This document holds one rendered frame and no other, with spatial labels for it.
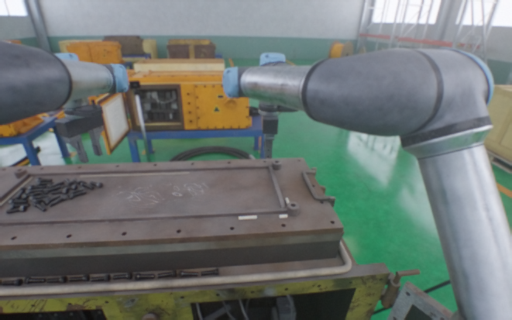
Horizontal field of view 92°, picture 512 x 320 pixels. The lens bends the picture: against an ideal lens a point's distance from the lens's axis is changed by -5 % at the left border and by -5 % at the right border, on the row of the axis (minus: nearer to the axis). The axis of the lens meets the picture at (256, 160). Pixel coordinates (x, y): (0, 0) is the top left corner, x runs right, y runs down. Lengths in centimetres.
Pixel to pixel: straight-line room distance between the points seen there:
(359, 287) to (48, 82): 92
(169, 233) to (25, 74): 53
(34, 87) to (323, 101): 38
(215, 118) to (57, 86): 297
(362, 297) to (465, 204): 64
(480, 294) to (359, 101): 30
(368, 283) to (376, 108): 70
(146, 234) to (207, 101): 263
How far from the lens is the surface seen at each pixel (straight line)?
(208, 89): 327
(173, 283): 83
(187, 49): 911
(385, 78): 34
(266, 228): 79
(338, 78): 35
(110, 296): 89
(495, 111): 575
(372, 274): 93
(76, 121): 95
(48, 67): 46
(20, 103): 44
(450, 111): 41
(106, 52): 974
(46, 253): 95
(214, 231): 78
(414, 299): 97
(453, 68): 42
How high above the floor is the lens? 190
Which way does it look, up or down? 28 degrees down
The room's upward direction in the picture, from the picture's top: 2 degrees clockwise
